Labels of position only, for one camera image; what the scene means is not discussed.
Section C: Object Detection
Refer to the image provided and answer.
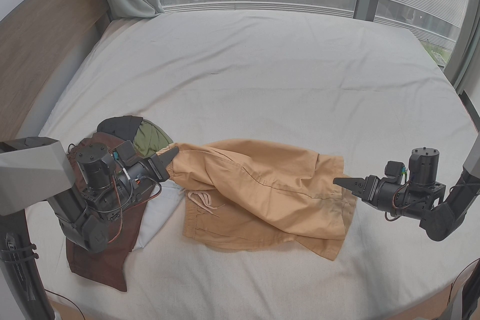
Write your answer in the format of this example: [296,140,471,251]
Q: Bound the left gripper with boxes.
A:
[125,146,180,187]

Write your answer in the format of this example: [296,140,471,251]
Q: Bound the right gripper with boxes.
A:
[360,175,405,211]

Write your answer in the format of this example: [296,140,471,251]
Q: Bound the tan shorts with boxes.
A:
[157,138,358,261]

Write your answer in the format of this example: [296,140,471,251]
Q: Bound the bed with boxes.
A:
[0,0,480,320]

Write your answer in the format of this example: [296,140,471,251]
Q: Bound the green garment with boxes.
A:
[133,118,174,159]

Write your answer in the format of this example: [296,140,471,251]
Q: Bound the white garment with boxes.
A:
[135,180,187,250]

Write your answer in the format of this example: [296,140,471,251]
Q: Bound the black garment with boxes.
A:
[97,116,145,147]

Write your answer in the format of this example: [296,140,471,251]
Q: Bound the brown garment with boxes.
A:
[65,133,160,292]

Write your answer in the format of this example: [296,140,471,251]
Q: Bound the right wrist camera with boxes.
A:
[384,160,408,184]

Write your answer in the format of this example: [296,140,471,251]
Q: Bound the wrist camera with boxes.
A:
[384,160,408,184]
[113,141,142,168]

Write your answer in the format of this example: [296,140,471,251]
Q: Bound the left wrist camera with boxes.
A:
[113,141,142,168]

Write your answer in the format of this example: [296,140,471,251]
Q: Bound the black cable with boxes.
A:
[448,258,480,320]
[44,289,85,320]

